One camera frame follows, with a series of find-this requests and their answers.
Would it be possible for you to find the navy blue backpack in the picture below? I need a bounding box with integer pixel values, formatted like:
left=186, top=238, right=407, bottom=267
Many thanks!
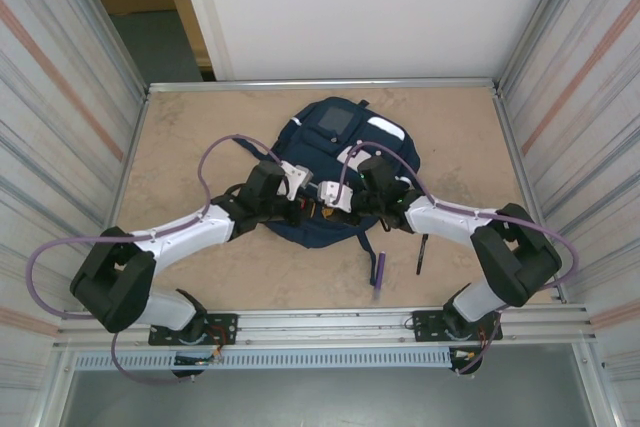
left=267, top=95, right=421, bottom=286

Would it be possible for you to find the purple pen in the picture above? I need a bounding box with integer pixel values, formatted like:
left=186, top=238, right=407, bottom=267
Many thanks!
left=372, top=251, right=387, bottom=301

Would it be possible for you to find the black marker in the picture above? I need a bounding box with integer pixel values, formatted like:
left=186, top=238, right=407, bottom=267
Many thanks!
left=415, top=232, right=431, bottom=276

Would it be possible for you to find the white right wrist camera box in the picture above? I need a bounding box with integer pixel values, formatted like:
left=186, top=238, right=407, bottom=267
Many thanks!
left=318, top=180, right=354, bottom=211

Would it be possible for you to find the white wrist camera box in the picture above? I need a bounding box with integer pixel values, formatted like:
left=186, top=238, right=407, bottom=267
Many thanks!
left=318, top=180, right=354, bottom=211
left=279, top=160, right=314, bottom=198

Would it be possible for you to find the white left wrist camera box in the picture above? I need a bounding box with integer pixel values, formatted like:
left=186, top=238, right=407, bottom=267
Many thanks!
left=279, top=160, right=314, bottom=198

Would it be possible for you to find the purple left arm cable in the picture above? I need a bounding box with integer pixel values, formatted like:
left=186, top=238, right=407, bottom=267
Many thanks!
left=25, top=134, right=291, bottom=386

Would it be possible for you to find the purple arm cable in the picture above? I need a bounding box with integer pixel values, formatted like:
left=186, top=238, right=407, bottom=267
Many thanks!
left=340, top=141, right=580, bottom=376
left=25, top=134, right=291, bottom=386

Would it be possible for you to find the wide aluminium mounting rail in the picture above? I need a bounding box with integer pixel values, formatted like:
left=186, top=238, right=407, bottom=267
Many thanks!
left=52, top=304, right=599, bottom=351

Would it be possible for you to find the aluminium table edge rail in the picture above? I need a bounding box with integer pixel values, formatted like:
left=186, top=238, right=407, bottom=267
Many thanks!
left=492, top=86, right=569, bottom=304
left=147, top=77, right=497, bottom=94
left=87, top=89, right=151, bottom=308

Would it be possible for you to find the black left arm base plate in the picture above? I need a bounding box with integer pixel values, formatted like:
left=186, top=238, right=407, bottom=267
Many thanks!
left=148, top=313, right=239, bottom=347

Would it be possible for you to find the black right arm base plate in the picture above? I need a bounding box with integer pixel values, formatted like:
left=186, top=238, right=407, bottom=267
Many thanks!
left=410, top=310, right=501, bottom=343

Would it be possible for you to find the slotted grey cable duct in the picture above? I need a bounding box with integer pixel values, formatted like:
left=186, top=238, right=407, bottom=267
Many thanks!
left=73, top=349, right=454, bottom=371

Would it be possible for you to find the small circuit board with wires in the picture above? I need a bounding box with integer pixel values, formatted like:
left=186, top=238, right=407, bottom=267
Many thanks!
left=447, top=345, right=486, bottom=377
left=172, top=346, right=224, bottom=379

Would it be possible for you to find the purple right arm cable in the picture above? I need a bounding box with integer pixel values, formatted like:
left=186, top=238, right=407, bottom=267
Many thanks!
left=340, top=141, right=580, bottom=376

